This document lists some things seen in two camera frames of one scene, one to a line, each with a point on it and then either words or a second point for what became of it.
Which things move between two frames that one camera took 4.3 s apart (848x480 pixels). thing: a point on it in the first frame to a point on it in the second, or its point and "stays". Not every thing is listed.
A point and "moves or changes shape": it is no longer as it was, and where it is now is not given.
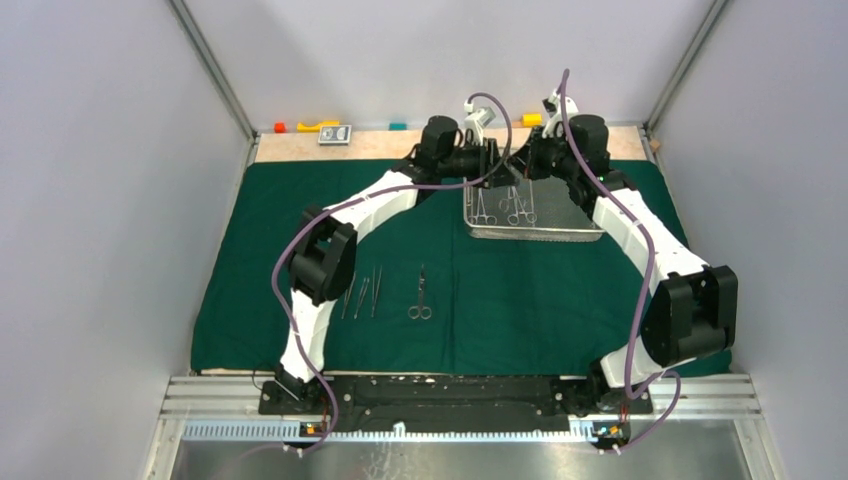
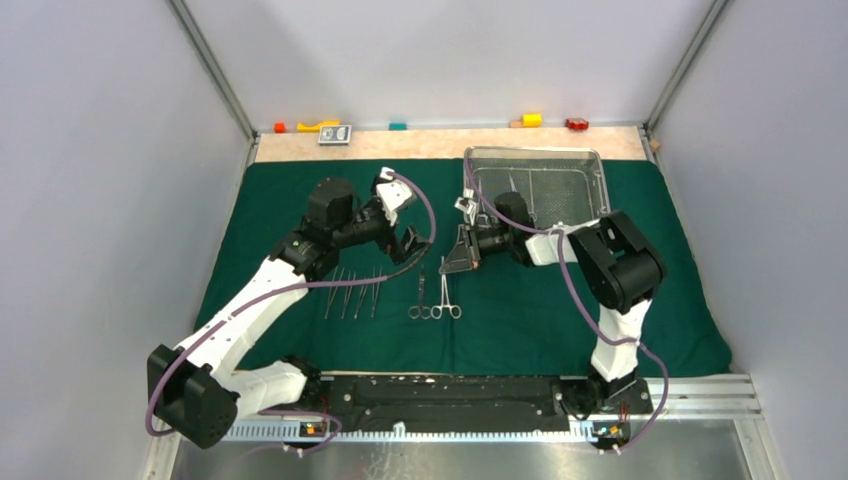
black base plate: [450, 404] stays
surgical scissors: [420, 310] stays
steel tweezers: [346, 300] stays
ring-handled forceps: [520, 208] moves or changes shape
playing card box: [335, 135] stays
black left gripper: [488, 159] to [390, 244]
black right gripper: [533, 153] to [459, 259]
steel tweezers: [361, 297] stays
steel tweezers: [374, 295] stays
